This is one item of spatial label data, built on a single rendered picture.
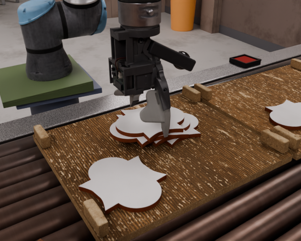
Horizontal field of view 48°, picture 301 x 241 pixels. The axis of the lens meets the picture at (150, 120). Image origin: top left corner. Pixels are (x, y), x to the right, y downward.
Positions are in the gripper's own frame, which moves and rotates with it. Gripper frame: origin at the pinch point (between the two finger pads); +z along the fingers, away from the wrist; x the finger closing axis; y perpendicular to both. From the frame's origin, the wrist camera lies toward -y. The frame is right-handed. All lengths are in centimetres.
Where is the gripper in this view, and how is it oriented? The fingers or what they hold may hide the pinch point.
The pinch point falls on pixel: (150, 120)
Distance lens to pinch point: 70.7
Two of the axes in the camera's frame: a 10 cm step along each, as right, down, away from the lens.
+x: 4.8, 4.3, -7.7
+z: 0.0, 8.7, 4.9
